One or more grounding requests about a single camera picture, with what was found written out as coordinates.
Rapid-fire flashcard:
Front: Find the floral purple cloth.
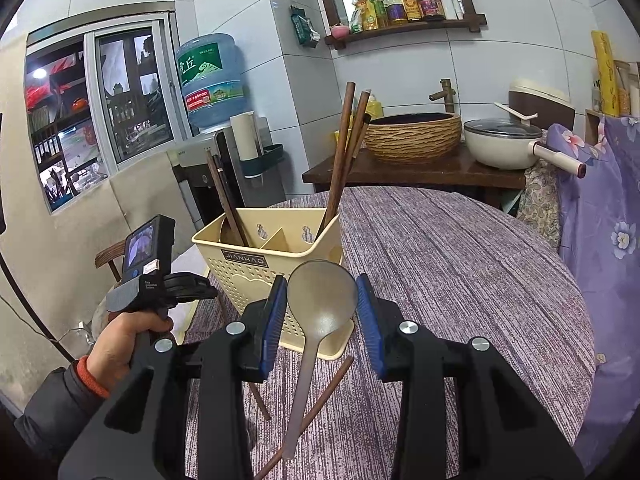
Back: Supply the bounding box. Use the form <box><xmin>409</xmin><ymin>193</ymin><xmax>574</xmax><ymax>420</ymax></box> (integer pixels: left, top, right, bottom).
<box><xmin>548</xmin><ymin>116</ymin><xmax>639</xmax><ymax>471</ymax></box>

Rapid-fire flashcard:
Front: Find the left forearm dark sleeve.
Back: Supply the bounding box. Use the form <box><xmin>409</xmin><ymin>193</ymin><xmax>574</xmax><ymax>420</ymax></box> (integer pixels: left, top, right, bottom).
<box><xmin>14</xmin><ymin>356</ymin><xmax>108</xmax><ymax>465</ymax></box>

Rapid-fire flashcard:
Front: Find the blue water bottle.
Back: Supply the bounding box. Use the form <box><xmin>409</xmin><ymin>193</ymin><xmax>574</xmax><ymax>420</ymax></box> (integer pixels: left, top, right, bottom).
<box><xmin>176</xmin><ymin>34</ymin><xmax>248</xmax><ymax>129</ymax></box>

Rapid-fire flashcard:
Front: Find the dark wooden counter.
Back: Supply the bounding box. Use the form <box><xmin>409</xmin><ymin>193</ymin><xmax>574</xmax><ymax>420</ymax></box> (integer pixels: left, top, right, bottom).
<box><xmin>300</xmin><ymin>146</ymin><xmax>528</xmax><ymax>208</ymax></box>

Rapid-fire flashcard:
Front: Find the white pot with lid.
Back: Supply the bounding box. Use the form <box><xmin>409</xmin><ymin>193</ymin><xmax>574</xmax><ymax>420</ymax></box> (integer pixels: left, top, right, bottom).
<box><xmin>463</xmin><ymin>118</ymin><xmax>587</xmax><ymax>178</ymax></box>

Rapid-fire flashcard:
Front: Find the metal spoon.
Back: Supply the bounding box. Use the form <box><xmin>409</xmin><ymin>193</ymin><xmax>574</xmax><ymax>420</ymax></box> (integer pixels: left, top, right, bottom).
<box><xmin>282</xmin><ymin>260</ymin><xmax>358</xmax><ymax>460</ymax></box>

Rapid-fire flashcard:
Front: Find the woven basin sink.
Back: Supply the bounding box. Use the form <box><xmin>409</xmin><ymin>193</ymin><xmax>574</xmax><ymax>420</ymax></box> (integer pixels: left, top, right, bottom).
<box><xmin>364</xmin><ymin>113</ymin><xmax>462</xmax><ymax>165</ymax></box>

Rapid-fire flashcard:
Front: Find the cream plastic utensil holder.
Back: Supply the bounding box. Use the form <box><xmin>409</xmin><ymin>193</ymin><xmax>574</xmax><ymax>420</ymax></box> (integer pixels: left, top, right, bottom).
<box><xmin>191</xmin><ymin>206</ymin><xmax>356</xmax><ymax>361</ymax></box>

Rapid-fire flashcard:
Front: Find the water dispenser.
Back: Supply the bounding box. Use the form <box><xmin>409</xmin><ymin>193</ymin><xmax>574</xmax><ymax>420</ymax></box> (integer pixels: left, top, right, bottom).
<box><xmin>167</xmin><ymin>127</ymin><xmax>244</xmax><ymax>229</ymax></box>

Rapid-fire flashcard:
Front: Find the left hand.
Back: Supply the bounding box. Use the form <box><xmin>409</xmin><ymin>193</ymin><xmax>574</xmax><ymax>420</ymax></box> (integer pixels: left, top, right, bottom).
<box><xmin>86</xmin><ymin>311</ymin><xmax>172</xmax><ymax>391</ymax></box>

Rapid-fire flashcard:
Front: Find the beige cloth cover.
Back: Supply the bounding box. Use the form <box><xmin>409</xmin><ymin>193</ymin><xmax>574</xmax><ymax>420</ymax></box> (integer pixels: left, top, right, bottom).
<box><xmin>0</xmin><ymin>152</ymin><xmax>202</xmax><ymax>401</ymax></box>

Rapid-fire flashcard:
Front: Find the wooden wall shelf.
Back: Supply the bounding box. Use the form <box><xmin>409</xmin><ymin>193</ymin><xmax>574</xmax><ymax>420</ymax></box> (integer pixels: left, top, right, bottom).
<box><xmin>305</xmin><ymin>0</ymin><xmax>490</xmax><ymax>51</ymax></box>

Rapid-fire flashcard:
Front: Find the bamboo style faucet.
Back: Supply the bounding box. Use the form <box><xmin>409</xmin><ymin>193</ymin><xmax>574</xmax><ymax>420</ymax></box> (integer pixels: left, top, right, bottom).
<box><xmin>428</xmin><ymin>78</ymin><xmax>456</xmax><ymax>114</ymax></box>

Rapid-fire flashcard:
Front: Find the yellow roll package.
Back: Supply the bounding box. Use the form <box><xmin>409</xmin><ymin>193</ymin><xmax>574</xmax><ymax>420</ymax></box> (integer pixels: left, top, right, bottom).
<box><xmin>591</xmin><ymin>30</ymin><xmax>620</xmax><ymax>117</ymax></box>

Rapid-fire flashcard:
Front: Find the yellow soap bottle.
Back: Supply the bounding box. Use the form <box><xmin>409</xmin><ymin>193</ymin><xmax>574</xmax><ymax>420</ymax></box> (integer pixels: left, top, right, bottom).
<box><xmin>366</xmin><ymin>99</ymin><xmax>384</xmax><ymax>119</ymax></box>

